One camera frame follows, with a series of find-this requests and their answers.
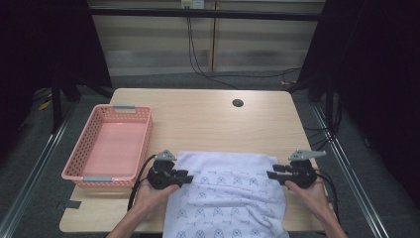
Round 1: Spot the bundle of black floor cables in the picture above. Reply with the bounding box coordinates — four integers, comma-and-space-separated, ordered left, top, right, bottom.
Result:
303, 92, 345, 156

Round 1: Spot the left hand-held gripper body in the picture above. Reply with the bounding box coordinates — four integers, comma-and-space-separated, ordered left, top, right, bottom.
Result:
147, 149, 182, 190

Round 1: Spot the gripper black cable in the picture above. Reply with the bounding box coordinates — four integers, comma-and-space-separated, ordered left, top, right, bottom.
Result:
315, 170, 345, 232
127, 153, 158, 212

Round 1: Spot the person's left hand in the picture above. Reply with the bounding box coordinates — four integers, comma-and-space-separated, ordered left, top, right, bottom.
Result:
133, 179, 181, 219

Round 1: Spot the pink plastic basket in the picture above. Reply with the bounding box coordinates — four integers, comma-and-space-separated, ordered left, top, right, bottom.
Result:
60, 103, 155, 188

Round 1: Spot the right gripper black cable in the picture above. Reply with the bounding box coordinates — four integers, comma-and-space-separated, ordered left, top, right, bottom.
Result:
315, 170, 345, 232

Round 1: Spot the grey tape piece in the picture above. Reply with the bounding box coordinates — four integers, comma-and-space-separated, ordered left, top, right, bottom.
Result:
63, 199, 82, 210

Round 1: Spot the black hanging cable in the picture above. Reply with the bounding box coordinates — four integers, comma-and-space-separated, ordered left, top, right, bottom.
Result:
186, 16, 240, 90

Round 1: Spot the black horizontal bar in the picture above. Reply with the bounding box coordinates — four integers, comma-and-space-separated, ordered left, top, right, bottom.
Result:
88, 8, 323, 23

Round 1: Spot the person's right hand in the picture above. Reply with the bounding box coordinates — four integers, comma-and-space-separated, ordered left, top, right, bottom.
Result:
284, 177, 328, 221

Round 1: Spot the black metal stand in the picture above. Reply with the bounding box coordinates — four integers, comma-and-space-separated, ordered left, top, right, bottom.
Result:
51, 73, 63, 135

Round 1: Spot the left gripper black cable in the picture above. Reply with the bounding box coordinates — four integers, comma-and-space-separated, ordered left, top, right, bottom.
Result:
127, 153, 158, 212

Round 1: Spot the metal floor rail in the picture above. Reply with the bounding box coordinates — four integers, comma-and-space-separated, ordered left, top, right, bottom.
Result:
0, 102, 78, 238
311, 103, 390, 238

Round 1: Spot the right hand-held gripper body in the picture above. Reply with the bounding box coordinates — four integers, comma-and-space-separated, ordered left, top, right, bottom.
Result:
280, 149, 328, 189

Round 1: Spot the white printed towel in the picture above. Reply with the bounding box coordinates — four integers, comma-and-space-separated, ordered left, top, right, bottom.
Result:
161, 151, 291, 238

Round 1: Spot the white wall power outlet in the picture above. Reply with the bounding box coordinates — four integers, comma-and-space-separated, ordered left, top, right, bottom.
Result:
180, 0, 206, 10

